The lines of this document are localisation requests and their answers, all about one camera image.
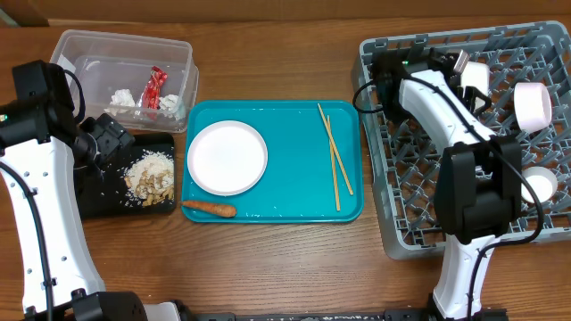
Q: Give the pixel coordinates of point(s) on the orange carrot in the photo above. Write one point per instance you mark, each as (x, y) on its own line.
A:
(217, 209)

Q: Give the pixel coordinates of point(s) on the large white bowl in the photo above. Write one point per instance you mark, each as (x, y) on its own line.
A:
(532, 106)

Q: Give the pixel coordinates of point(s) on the grey dishwasher rack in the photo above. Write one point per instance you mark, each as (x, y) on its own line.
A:
(405, 164)

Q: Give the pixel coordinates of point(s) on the small white cup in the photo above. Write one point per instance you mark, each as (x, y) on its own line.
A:
(543, 182)

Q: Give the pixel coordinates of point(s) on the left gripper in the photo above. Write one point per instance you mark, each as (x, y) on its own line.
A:
(112, 137)

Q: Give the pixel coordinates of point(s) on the right wooden chopstick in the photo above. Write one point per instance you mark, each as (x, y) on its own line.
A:
(327, 125)

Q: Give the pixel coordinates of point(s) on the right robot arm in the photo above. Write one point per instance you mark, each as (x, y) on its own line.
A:
(478, 188)

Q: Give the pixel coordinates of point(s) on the white bowl with food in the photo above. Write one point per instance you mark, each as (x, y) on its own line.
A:
(475, 74)

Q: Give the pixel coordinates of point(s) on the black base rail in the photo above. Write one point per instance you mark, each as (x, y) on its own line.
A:
(388, 315)

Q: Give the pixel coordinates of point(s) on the rice and food scraps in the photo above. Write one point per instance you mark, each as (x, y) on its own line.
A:
(149, 179)

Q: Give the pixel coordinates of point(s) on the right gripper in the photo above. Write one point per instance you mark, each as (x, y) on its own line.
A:
(469, 92)

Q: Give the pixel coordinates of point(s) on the white tissue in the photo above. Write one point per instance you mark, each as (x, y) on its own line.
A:
(122, 99)
(171, 107)

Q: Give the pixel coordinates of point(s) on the teal serving tray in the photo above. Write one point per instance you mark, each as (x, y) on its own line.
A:
(297, 185)

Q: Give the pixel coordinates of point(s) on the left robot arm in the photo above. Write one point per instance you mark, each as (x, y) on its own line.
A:
(47, 145)

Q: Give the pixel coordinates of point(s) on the white round plate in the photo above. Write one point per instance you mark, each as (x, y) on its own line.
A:
(227, 158)

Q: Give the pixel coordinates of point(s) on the clear plastic waste bin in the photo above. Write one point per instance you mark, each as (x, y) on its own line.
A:
(106, 62)

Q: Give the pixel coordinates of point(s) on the black food waste tray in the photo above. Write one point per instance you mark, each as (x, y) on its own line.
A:
(108, 196)

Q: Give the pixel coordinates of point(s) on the red snack wrapper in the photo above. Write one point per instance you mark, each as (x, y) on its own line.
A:
(151, 95)

